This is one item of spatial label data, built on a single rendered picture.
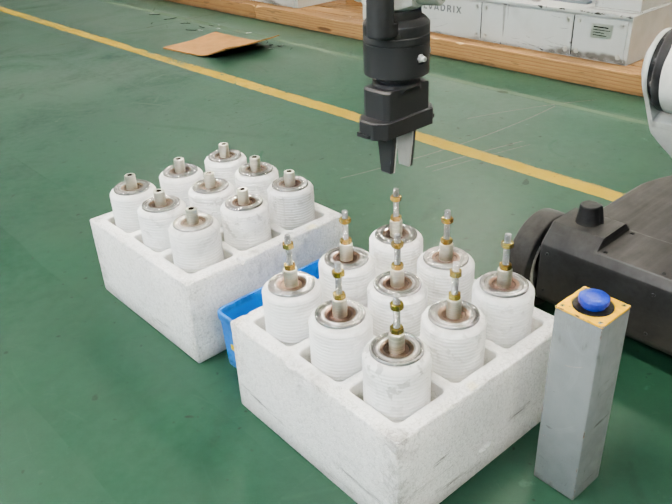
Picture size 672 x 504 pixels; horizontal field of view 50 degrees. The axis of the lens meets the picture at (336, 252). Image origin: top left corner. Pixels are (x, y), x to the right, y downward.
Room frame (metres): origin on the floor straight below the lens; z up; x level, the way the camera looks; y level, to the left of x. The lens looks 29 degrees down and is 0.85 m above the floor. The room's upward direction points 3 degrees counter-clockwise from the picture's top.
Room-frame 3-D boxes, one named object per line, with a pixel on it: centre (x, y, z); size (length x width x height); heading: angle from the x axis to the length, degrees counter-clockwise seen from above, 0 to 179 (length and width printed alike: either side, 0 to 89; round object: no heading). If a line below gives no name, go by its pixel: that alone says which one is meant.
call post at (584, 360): (0.78, -0.34, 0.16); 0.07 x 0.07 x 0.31; 40
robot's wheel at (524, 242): (1.27, -0.43, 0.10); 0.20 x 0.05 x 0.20; 131
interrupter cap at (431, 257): (1.03, -0.18, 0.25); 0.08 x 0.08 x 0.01
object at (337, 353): (0.88, 0.00, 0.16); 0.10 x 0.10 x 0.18
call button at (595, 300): (0.78, -0.34, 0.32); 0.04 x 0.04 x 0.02
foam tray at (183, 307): (1.37, 0.25, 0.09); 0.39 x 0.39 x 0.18; 41
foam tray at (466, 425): (0.95, -0.09, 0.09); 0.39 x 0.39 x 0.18; 40
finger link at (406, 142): (0.97, -0.11, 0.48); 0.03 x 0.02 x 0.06; 41
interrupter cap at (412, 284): (0.95, -0.09, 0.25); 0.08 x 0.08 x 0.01
